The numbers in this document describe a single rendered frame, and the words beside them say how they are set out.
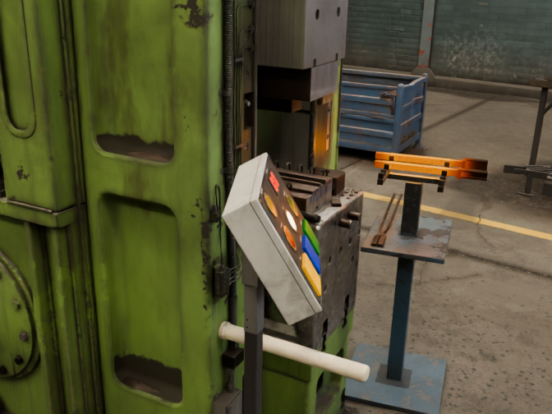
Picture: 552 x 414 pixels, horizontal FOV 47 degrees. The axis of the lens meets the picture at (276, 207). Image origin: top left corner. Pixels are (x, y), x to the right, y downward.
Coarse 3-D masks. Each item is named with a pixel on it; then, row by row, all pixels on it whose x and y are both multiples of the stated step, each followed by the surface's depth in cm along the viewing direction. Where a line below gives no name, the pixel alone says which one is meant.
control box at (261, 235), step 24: (240, 168) 154; (264, 168) 144; (240, 192) 134; (264, 192) 132; (288, 192) 157; (240, 216) 125; (264, 216) 125; (240, 240) 127; (264, 240) 127; (288, 240) 132; (264, 264) 129; (288, 264) 128; (288, 288) 130; (312, 288) 132; (288, 312) 132; (312, 312) 132
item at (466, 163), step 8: (376, 152) 252; (384, 152) 252; (400, 160) 248; (408, 160) 247; (416, 160) 246; (424, 160) 246; (432, 160) 245; (440, 160) 244; (448, 160) 243; (456, 160) 243; (464, 160) 241; (472, 160) 240; (480, 160) 240; (472, 168) 242; (480, 168) 241
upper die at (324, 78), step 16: (336, 64) 191; (272, 80) 183; (288, 80) 180; (304, 80) 178; (320, 80) 183; (336, 80) 194; (272, 96) 184; (288, 96) 182; (304, 96) 180; (320, 96) 185
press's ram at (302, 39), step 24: (264, 0) 171; (288, 0) 168; (312, 0) 169; (336, 0) 183; (264, 24) 173; (288, 24) 170; (312, 24) 171; (336, 24) 186; (264, 48) 175; (288, 48) 172; (312, 48) 174; (336, 48) 189
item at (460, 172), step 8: (376, 160) 241; (392, 168) 238; (400, 168) 237; (408, 168) 236; (416, 168) 235; (424, 168) 234; (432, 168) 233; (440, 168) 233; (448, 168) 233; (456, 168) 233; (464, 168) 232; (456, 176) 231; (464, 176) 231; (472, 176) 230; (480, 176) 230
